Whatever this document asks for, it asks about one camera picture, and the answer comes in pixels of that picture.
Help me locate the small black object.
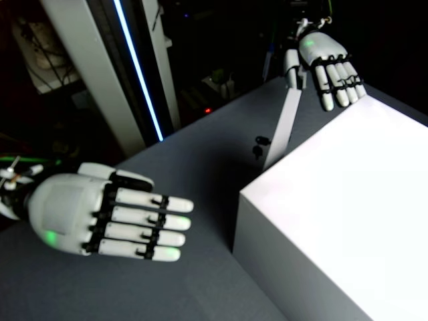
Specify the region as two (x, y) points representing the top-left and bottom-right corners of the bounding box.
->
(252, 134), (272, 160)

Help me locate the blue light strip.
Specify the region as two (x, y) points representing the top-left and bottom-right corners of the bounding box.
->
(112, 0), (165, 142)

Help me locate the white robot body column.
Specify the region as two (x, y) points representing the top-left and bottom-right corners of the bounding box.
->
(41, 0), (181, 158)

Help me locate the large white box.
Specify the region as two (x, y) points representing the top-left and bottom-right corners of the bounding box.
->
(232, 95), (428, 321)

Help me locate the grey table cloth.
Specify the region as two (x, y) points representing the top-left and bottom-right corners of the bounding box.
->
(0, 76), (428, 321)

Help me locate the white cabinet door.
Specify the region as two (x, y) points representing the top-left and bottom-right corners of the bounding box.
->
(262, 72), (308, 171)

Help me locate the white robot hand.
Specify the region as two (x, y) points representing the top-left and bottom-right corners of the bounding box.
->
(28, 163), (195, 262)
(283, 31), (367, 112)

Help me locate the white box with cables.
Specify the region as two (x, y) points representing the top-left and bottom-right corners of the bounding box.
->
(11, 13), (83, 96)

